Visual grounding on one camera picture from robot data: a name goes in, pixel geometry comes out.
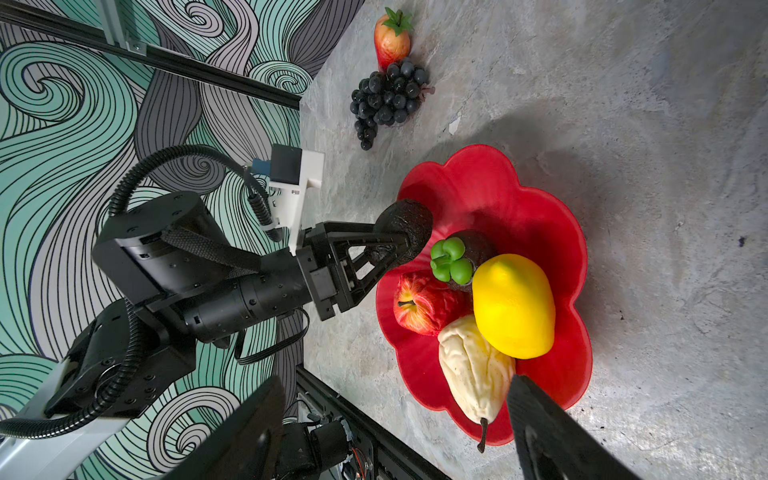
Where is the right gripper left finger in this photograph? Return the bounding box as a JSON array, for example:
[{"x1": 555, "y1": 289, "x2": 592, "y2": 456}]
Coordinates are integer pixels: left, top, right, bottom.
[{"x1": 164, "y1": 376, "x2": 285, "y2": 480}]

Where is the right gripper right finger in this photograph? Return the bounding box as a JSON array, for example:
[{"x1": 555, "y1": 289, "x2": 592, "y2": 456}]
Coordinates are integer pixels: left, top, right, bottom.
[{"x1": 507, "y1": 375, "x2": 638, "y2": 479}]

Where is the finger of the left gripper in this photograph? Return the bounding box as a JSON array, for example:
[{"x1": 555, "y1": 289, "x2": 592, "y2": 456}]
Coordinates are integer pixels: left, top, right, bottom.
[
  {"x1": 336, "y1": 245, "x2": 398, "y2": 312},
  {"x1": 323, "y1": 222, "x2": 410, "y2": 252}
]

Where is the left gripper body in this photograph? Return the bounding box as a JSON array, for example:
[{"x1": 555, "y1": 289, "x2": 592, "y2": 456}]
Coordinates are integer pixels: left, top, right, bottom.
[{"x1": 296, "y1": 221, "x2": 360, "y2": 321}]

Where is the dark avocado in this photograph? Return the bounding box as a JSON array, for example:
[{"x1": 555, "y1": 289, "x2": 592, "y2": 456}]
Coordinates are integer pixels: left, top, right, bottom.
[{"x1": 373, "y1": 199, "x2": 433, "y2": 269}]

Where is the red apple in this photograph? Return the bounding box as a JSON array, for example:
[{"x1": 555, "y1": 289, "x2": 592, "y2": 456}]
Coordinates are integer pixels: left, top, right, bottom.
[{"x1": 393, "y1": 271, "x2": 472, "y2": 336}]

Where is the dark purple mangosteen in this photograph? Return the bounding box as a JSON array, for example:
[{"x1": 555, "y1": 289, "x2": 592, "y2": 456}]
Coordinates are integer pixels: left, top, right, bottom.
[{"x1": 430, "y1": 230, "x2": 497, "y2": 292}]

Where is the beige pear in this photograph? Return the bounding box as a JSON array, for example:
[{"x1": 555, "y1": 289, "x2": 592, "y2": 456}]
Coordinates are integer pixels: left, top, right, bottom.
[{"x1": 438, "y1": 315, "x2": 515, "y2": 452}]

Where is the large yellow lemon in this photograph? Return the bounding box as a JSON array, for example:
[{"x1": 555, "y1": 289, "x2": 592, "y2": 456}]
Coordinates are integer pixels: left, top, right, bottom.
[{"x1": 472, "y1": 254, "x2": 556, "y2": 359}]

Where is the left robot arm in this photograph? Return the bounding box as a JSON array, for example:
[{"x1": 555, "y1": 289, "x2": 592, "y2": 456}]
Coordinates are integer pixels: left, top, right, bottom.
[{"x1": 1, "y1": 145, "x2": 432, "y2": 479}]

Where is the black grape bunch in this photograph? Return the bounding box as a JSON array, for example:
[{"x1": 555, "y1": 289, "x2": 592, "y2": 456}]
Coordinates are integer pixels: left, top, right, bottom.
[{"x1": 349, "y1": 58, "x2": 434, "y2": 151}]

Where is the red strawberry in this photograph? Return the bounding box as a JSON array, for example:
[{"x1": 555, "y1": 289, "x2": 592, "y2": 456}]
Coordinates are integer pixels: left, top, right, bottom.
[{"x1": 374, "y1": 7, "x2": 413, "y2": 72}]

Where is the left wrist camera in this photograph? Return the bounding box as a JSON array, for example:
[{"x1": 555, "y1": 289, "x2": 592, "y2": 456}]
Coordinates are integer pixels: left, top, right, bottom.
[{"x1": 250, "y1": 145, "x2": 325, "y2": 254}]

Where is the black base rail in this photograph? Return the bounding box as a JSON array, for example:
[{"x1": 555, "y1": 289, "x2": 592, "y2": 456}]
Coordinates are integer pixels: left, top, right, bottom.
[{"x1": 278, "y1": 365, "x2": 448, "y2": 479}]

